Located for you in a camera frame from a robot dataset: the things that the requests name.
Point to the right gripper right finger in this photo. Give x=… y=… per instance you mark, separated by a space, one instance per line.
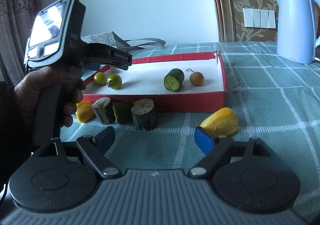
x=216 y=150

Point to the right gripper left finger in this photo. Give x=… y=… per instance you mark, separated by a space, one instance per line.
x=93 y=150

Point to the yellow jackfruit piece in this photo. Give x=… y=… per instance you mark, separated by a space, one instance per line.
x=84 y=111
x=223 y=122

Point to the dark sugarcane chunk bitten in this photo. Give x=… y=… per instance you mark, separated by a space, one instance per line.
x=103 y=109

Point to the small green cucumber slice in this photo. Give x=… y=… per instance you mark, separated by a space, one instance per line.
x=122 y=112

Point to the green tomato round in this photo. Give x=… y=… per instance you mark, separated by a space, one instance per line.
x=100 y=78

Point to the dark sugarcane chunk whole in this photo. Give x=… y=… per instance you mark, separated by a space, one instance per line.
x=144 y=114

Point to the green tomato with calyx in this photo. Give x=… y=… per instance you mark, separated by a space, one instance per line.
x=114 y=81

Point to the brown longan with stem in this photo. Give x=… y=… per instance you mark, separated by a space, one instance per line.
x=196 y=78

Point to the green cucumber chunk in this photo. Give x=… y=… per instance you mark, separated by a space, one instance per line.
x=173 y=80

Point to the brown patterned curtain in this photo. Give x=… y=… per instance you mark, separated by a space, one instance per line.
x=17 y=18

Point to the grey patterned gift bag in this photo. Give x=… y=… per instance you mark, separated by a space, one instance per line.
x=112 y=39

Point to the teal plaid tablecloth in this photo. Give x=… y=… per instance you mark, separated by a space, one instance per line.
x=275 y=99

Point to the light blue electric kettle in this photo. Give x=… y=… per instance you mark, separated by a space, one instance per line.
x=296 y=30

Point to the white wall switch panel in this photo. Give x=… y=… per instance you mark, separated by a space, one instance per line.
x=259 y=18

